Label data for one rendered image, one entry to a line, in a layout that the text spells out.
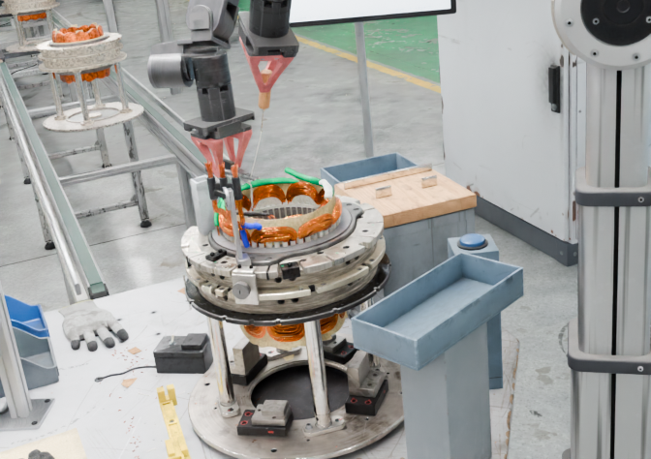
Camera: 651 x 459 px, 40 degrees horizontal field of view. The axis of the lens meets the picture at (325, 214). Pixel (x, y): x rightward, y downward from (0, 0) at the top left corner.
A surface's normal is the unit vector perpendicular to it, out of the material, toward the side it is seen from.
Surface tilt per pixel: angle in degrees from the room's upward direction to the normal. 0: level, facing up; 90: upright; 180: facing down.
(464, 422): 90
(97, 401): 0
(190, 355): 90
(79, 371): 0
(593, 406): 90
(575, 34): 90
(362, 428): 0
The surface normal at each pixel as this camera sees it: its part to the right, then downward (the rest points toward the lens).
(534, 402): -0.10, -0.93
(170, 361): -0.18, 0.37
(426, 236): 0.35, 0.31
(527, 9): -0.92, 0.22
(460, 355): 0.73, 0.18
